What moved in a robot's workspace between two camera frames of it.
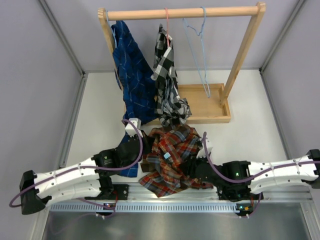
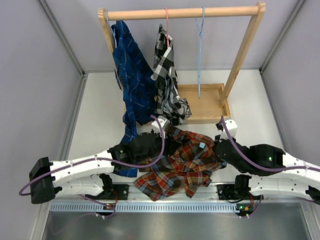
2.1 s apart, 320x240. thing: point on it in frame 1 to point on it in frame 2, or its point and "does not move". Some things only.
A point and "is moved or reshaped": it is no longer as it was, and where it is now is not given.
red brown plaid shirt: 170,146 is moved or reshaped
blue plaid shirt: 134,75 does not move
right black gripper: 189,165 to 218,140
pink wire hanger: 166,16 does not move
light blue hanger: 107,13 does not move
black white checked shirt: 171,109 does not move
